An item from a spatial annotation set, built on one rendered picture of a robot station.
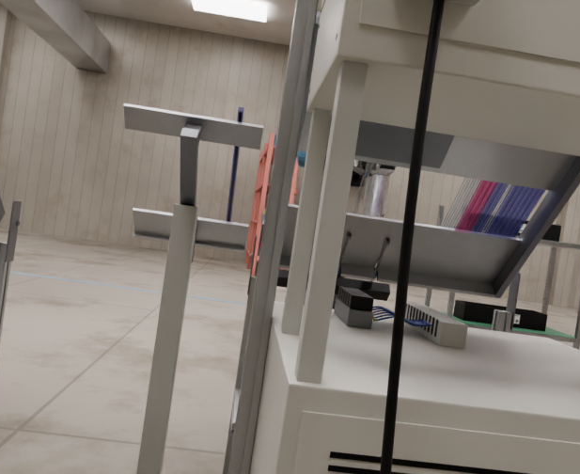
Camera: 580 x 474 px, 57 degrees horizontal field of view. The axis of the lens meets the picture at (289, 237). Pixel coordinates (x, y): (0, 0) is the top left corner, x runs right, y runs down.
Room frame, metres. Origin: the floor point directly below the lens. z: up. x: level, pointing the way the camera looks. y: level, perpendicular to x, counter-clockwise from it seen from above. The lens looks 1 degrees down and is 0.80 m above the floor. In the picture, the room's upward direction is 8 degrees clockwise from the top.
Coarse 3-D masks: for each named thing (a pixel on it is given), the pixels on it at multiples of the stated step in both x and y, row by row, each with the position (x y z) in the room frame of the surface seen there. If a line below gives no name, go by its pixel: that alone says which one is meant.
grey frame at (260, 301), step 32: (288, 64) 1.03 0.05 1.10; (288, 96) 1.03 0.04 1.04; (288, 128) 1.04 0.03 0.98; (288, 160) 1.03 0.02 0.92; (288, 192) 1.03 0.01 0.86; (256, 288) 1.03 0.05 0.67; (256, 320) 1.03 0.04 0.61; (256, 352) 1.04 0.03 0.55; (256, 384) 1.03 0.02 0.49; (256, 416) 1.03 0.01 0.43
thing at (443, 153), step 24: (360, 120) 1.20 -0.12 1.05; (360, 144) 1.24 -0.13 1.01; (384, 144) 1.24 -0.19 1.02; (408, 144) 1.24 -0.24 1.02; (432, 144) 1.23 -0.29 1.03; (456, 144) 1.28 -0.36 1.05; (480, 144) 1.27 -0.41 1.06; (504, 144) 1.27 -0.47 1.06; (432, 168) 1.33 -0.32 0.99; (456, 168) 1.33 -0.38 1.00; (480, 168) 1.32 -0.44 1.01; (504, 168) 1.32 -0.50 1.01; (528, 168) 1.32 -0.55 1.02; (552, 168) 1.31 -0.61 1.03
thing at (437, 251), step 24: (288, 216) 1.46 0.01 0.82; (360, 216) 1.45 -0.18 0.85; (288, 240) 1.52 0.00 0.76; (360, 240) 1.51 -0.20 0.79; (384, 240) 1.50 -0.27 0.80; (432, 240) 1.50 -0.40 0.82; (456, 240) 1.49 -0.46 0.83; (480, 240) 1.49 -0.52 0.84; (504, 240) 1.49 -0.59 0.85; (360, 264) 1.58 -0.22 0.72; (384, 264) 1.57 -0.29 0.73; (432, 264) 1.57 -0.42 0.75; (456, 264) 1.56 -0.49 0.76; (480, 264) 1.56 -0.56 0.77; (504, 264) 1.55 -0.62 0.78
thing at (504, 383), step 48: (288, 336) 0.88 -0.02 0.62; (336, 336) 0.94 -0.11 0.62; (384, 336) 1.01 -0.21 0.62; (480, 336) 1.19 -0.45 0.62; (528, 336) 1.30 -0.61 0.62; (288, 384) 0.63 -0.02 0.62; (336, 384) 0.64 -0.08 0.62; (384, 384) 0.68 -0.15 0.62; (432, 384) 0.71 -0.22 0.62; (480, 384) 0.75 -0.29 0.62; (528, 384) 0.79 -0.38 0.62; (576, 384) 0.84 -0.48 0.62; (288, 432) 0.62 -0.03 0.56; (528, 432) 0.64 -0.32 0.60; (576, 432) 0.65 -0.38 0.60
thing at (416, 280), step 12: (288, 264) 1.54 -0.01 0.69; (348, 264) 1.58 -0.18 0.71; (348, 276) 1.56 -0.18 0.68; (360, 276) 1.55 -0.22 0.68; (372, 276) 1.56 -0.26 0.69; (384, 276) 1.57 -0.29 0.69; (396, 276) 1.57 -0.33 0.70; (420, 276) 1.59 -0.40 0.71; (432, 276) 1.60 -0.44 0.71; (432, 288) 1.58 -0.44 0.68; (444, 288) 1.57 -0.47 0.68; (456, 288) 1.58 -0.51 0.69; (468, 288) 1.59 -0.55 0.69; (480, 288) 1.60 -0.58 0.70; (492, 288) 1.60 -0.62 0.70
